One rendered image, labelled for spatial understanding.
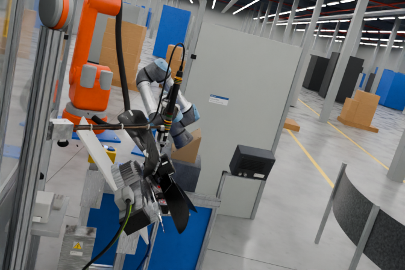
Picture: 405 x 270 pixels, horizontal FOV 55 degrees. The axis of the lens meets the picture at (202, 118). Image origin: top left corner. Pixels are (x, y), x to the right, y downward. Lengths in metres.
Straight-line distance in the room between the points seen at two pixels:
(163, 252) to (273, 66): 2.21
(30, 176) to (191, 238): 1.45
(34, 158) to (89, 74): 4.06
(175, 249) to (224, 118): 1.68
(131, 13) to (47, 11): 10.97
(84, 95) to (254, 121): 2.68
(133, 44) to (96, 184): 8.11
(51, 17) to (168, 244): 1.84
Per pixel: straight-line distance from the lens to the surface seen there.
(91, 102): 5.88
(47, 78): 1.62
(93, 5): 5.84
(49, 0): 1.60
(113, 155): 2.49
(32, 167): 1.74
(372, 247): 3.49
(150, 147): 1.82
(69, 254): 2.13
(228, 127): 4.13
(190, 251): 2.93
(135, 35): 9.94
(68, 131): 1.74
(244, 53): 4.01
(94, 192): 2.05
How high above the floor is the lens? 1.95
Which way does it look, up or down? 13 degrees down
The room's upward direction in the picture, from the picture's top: 15 degrees clockwise
